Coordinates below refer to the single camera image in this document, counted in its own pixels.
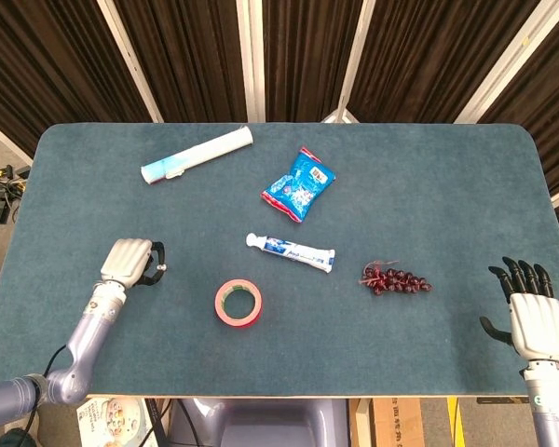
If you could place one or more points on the white cylindrical tube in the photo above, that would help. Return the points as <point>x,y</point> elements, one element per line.
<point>197,155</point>

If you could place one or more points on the blue snack bag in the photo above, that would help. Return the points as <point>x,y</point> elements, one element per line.
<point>298,185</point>

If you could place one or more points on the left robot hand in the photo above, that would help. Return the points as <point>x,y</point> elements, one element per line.
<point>128,261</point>

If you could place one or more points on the printed picture box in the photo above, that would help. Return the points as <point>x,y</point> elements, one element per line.
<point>114,421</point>

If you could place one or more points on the dark brown curtain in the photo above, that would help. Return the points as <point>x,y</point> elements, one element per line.
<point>279,56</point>

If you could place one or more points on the blue felt table mat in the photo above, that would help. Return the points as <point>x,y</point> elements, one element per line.
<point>279,209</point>

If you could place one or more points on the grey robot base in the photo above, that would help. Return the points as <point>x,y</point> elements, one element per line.
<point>261,421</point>

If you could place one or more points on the dark red plastic grapes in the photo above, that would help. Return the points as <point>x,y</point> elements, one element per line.
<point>393,280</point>

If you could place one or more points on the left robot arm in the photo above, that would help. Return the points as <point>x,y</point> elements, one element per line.
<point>60,354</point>

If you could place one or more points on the red tape roll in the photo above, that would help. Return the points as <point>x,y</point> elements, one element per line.
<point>238,303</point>

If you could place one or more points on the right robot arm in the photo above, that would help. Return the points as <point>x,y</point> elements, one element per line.
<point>547,402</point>

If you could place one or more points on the white blue toothpaste tube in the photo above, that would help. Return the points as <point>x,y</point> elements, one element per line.
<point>291,252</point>

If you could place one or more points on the cardboard box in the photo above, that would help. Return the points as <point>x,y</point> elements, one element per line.
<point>396,421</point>

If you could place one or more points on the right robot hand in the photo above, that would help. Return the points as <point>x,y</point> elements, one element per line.
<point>535,326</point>

